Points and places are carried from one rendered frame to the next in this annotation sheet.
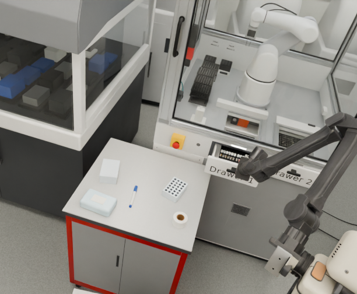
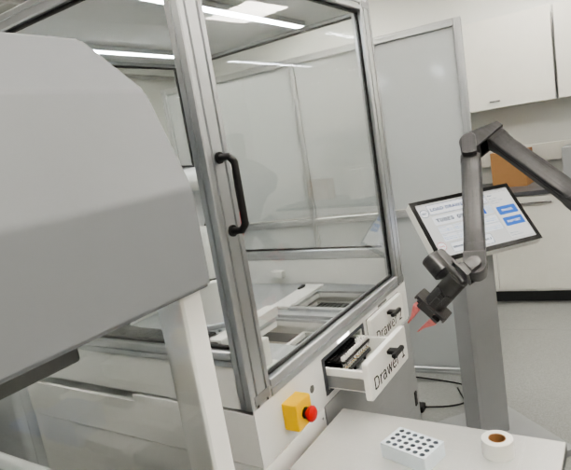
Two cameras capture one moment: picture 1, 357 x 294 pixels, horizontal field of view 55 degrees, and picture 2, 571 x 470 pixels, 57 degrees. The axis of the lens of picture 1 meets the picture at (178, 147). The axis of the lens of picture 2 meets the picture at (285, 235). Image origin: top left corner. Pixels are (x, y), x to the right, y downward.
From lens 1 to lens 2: 1.50 m
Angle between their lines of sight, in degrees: 62
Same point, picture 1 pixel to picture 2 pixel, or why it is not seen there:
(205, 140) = (315, 369)
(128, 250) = not seen: outside the picture
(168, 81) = (241, 298)
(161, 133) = (268, 431)
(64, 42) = (176, 270)
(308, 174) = (396, 303)
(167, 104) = (255, 352)
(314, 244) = not seen: hidden behind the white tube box
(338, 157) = (528, 154)
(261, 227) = not seen: hidden behind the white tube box
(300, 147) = (478, 194)
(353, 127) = (494, 130)
